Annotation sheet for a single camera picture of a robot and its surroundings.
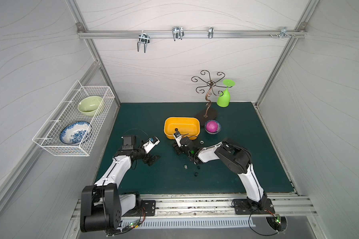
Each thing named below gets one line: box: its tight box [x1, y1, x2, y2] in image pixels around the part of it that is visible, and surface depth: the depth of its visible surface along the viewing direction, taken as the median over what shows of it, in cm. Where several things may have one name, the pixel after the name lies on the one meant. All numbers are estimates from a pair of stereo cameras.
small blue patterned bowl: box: [204, 119, 222, 135], surface depth 102 cm
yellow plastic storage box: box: [163, 116, 201, 141], surface depth 106 cm
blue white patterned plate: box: [59, 120, 93, 145], surface depth 64 cm
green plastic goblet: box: [216, 79, 236, 108], surface depth 93 cm
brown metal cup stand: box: [191, 69, 233, 126], surface depth 94 cm
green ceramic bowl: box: [77, 96, 103, 117], surface depth 72 cm
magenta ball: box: [205, 120, 218, 133], surface depth 101 cm
